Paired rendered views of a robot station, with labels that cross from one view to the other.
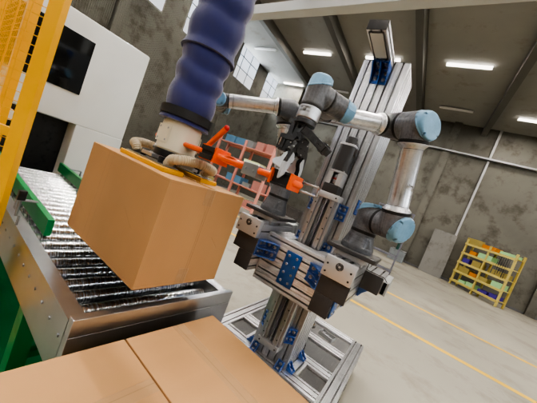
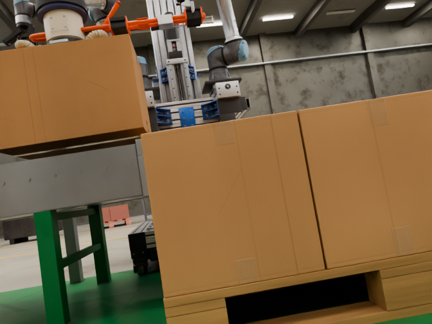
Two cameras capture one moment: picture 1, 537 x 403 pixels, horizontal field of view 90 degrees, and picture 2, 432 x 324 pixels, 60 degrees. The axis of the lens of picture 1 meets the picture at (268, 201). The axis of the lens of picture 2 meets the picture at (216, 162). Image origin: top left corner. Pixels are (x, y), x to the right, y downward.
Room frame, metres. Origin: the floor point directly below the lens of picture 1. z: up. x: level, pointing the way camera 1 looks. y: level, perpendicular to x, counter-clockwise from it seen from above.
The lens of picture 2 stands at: (-0.49, 1.04, 0.37)
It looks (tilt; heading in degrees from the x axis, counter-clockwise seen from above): 5 degrees up; 322
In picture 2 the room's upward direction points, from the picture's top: 9 degrees counter-clockwise
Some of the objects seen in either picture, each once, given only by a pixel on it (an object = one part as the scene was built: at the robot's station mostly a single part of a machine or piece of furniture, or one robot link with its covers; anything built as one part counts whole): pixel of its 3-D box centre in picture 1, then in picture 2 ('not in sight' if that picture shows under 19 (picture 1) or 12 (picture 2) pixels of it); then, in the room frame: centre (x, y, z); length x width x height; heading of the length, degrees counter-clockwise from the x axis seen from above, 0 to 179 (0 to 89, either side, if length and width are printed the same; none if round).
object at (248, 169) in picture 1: (254, 171); (165, 22); (0.95, 0.08, 1.20); 0.07 x 0.07 x 0.04; 57
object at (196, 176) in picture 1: (187, 169); not in sight; (1.28, 0.42, 1.10); 0.34 x 0.10 x 0.05; 57
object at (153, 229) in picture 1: (154, 210); (76, 103); (1.20, 0.47, 0.88); 0.60 x 0.40 x 0.40; 57
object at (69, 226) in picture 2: not in sight; (65, 195); (1.77, 0.40, 0.50); 0.07 x 0.07 x 1.00; 55
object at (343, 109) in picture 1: (336, 108); not in sight; (0.96, -0.10, 1.51); 0.11 x 0.11 x 0.08; 27
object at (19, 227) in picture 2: (288, 217); (33, 224); (8.70, -0.81, 0.35); 1.02 x 0.83 x 0.69; 61
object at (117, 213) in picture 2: not in sight; (110, 216); (8.00, -2.28, 0.22); 1.29 x 0.96 x 0.45; 152
